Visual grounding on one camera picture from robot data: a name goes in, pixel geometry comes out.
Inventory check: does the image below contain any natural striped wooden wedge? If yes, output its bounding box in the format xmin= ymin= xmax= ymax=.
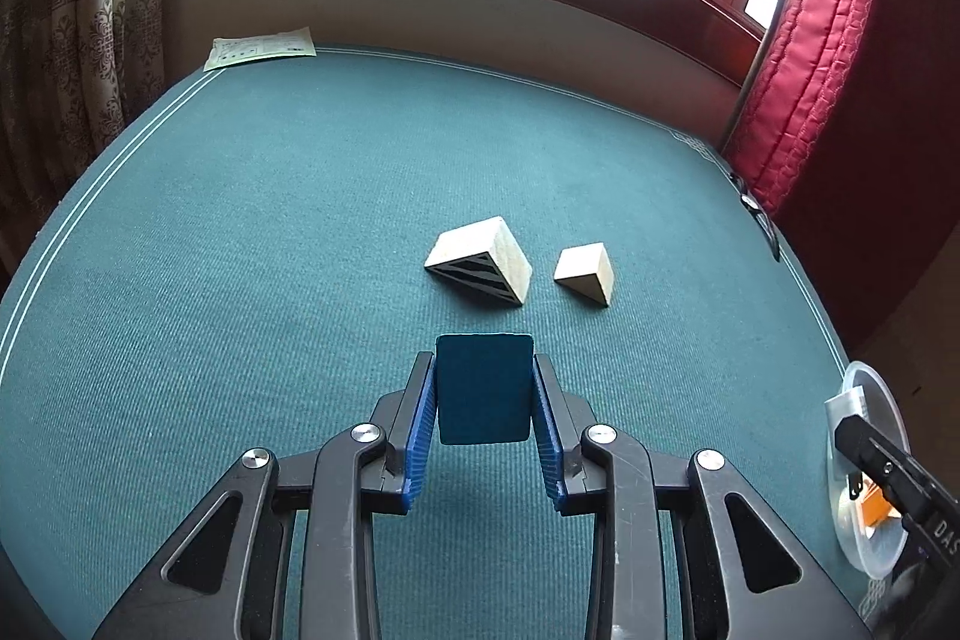
xmin=424 ymin=216 xmax=533 ymax=309

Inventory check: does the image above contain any small natural wooden wedge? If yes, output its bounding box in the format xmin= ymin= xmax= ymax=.
xmin=553 ymin=242 xmax=614 ymax=309

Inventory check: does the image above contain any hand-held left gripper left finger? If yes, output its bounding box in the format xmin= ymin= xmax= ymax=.
xmin=94 ymin=351 xmax=437 ymax=640

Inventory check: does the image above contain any red quilted blanket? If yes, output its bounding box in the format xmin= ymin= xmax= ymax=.
xmin=724 ymin=0 xmax=901 ymax=221

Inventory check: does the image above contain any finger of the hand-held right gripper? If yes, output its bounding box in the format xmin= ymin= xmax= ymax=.
xmin=834 ymin=413 xmax=960 ymax=562

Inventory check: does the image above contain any clear plastic container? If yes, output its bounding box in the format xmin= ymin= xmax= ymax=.
xmin=825 ymin=361 xmax=914 ymax=577

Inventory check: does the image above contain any small black metal clasp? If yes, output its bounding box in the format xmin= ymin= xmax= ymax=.
xmin=729 ymin=173 xmax=781 ymax=262

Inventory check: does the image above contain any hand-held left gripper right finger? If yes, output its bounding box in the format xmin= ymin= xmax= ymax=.
xmin=532 ymin=353 xmax=875 ymax=640

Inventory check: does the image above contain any green table cloth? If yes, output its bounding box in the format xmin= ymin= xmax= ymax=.
xmin=0 ymin=44 xmax=875 ymax=640

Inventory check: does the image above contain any patterned beige curtain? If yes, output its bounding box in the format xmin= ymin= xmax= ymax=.
xmin=0 ymin=0 xmax=177 ymax=266

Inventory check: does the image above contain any blue wooden wedge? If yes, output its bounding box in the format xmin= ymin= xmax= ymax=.
xmin=435 ymin=332 xmax=535 ymax=447

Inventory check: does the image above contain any printed paper sheet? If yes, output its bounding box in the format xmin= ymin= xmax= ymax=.
xmin=204 ymin=26 xmax=317 ymax=73

